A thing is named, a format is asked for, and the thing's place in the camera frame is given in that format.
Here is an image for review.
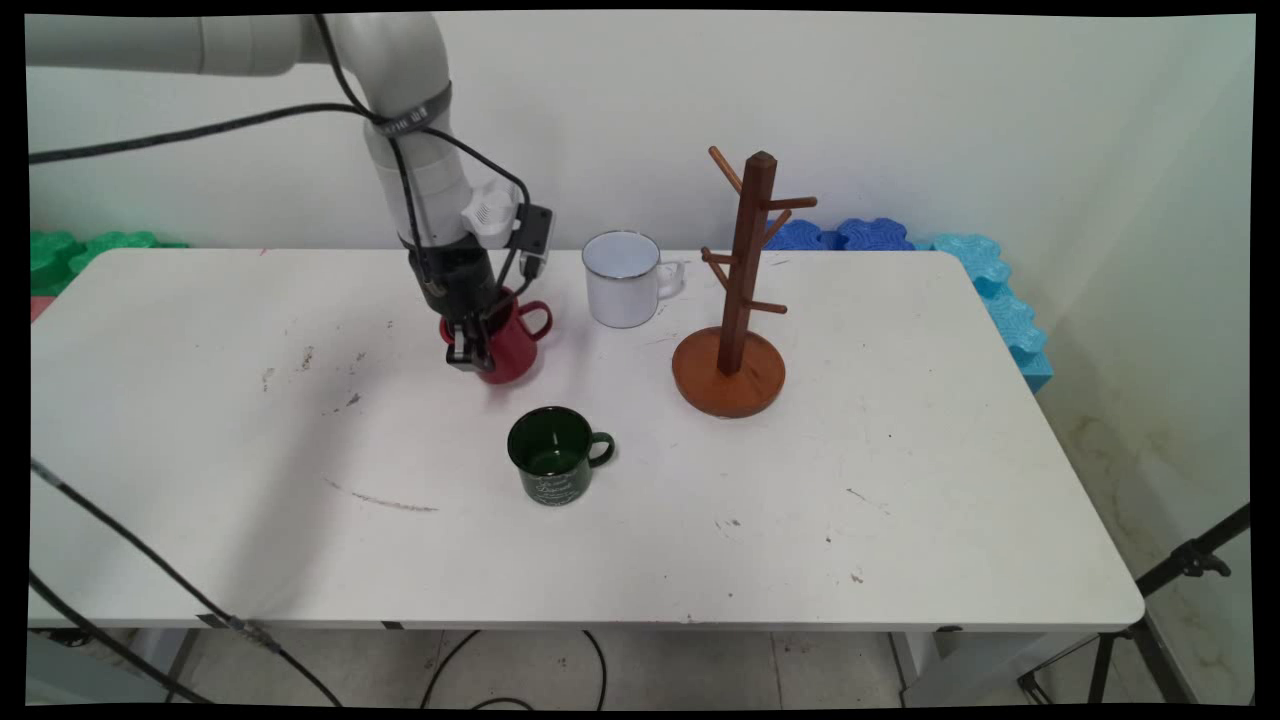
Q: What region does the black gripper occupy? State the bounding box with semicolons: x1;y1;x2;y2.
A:
406;242;502;377

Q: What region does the red enamel mug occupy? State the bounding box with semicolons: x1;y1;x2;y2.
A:
439;287;554;387

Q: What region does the dark green enamel mug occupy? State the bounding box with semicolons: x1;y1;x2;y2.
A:
507;405;617;507

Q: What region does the white enamel mug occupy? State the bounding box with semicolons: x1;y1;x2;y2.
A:
582;231;692;330

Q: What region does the brown wooden mug tree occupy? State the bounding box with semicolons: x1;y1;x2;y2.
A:
671;147;820;420

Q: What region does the dark blue foam mat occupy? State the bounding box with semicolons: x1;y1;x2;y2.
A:
765;219;843;253
838;217;917;253

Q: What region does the green foam mat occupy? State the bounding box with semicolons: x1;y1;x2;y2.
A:
30;230;191;298

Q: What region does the grey table leg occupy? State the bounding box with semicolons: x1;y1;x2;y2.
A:
888;630;946;706
125;628;201;703

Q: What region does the cyan foam mat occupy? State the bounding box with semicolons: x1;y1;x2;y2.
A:
914;233;1055;395

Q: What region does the black tripod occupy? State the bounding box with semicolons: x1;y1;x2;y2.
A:
1017;504;1252;707

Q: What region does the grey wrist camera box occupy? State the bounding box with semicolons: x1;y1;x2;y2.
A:
514;204;555;280

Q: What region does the grey velcro strap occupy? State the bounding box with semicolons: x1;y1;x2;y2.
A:
374;84;454;138

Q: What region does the black floor cable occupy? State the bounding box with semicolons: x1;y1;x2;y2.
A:
418;629;609;712

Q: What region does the black camera cable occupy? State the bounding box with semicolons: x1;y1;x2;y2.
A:
28;14;533;321

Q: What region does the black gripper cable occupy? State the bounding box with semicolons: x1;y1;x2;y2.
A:
28;458;346;707

